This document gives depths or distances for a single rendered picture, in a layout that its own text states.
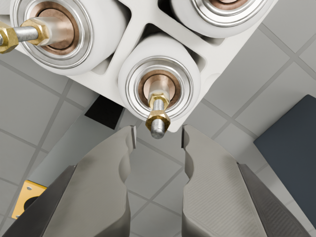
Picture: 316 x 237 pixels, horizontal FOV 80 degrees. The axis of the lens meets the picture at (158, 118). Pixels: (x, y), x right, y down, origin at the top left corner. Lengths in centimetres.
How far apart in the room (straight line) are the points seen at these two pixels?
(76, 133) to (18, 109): 34
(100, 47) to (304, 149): 45
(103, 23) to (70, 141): 17
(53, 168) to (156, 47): 18
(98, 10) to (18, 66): 39
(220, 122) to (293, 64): 21
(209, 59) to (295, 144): 33
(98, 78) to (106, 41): 9
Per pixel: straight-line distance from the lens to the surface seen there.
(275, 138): 57
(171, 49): 21
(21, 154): 73
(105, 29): 22
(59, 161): 27
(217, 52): 29
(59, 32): 21
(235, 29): 21
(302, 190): 49
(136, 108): 22
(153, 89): 19
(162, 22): 27
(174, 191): 70
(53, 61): 23
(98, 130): 34
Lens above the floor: 45
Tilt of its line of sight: 62 degrees down
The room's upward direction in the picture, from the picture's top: 178 degrees counter-clockwise
